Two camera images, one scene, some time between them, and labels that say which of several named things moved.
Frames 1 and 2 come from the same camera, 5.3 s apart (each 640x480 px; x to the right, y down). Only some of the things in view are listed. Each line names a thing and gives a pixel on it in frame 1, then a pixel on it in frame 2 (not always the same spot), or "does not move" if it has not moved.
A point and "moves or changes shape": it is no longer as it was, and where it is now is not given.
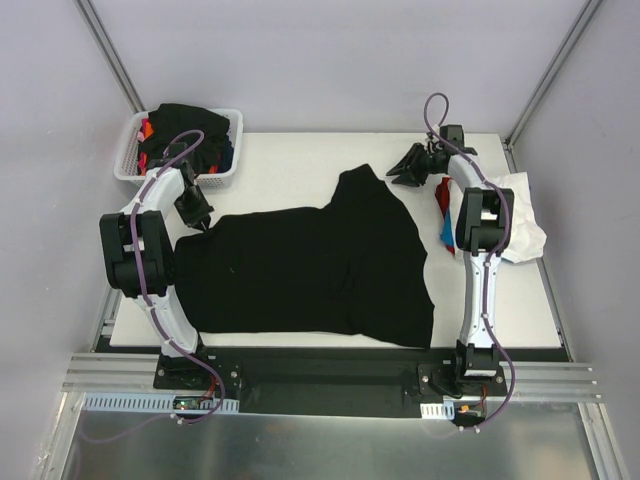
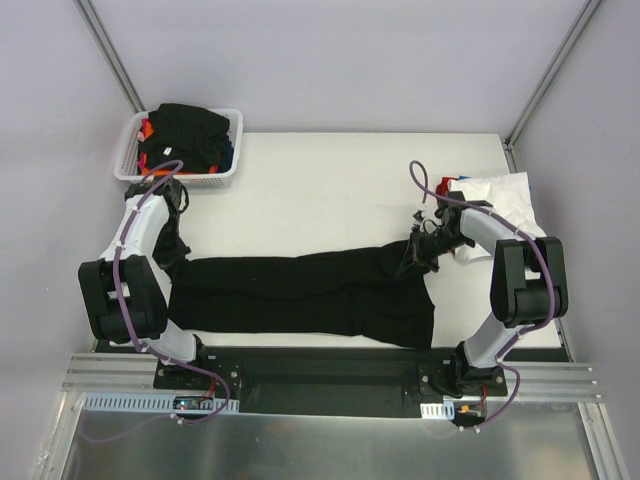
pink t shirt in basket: [140, 137] does not move
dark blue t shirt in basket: [227, 156] does not move
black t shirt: [355, 266] moves or changes shape
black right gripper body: [416, 163] to [417, 250]
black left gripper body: [195, 212] to [170, 248]
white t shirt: [527, 241] does not move
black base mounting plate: [327, 380] does not move
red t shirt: [442, 194] does not move
